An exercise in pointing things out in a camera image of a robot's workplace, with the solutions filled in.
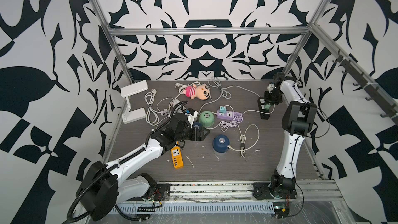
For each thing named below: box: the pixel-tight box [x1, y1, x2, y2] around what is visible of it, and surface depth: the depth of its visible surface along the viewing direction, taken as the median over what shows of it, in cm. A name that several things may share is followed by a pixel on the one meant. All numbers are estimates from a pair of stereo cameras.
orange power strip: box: [170, 145, 184, 170], surface depth 84 cm
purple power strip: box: [217, 109, 243, 122], surface depth 101 cm
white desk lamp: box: [120, 79, 149, 124], surface depth 87 cm
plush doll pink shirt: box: [182, 83, 211, 101], surface depth 107 cm
